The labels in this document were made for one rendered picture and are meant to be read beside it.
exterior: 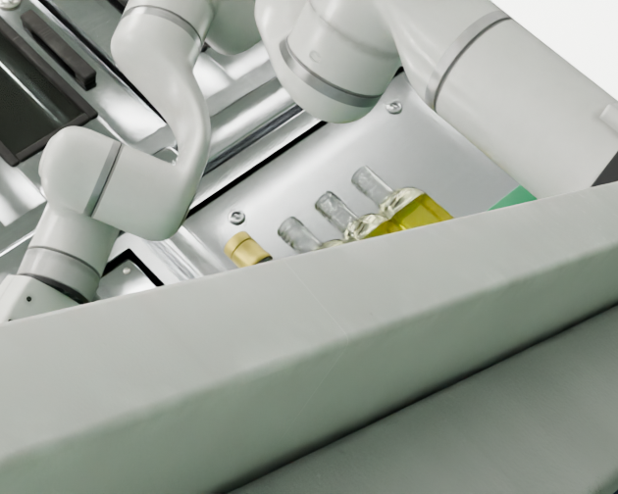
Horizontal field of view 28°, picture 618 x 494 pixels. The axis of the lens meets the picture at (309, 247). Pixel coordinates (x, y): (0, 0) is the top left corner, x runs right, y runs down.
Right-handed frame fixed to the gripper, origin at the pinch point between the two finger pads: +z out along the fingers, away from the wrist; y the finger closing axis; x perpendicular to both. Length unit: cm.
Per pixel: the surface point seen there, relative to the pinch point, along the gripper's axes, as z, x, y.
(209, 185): -43, -17, -25
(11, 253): -26.4, -29.0, -10.5
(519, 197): -41, 28, -30
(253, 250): -30.5, 2.1, -20.1
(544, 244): -2, 75, 28
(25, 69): -56, -45, -10
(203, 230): -37.1, -15.1, -25.8
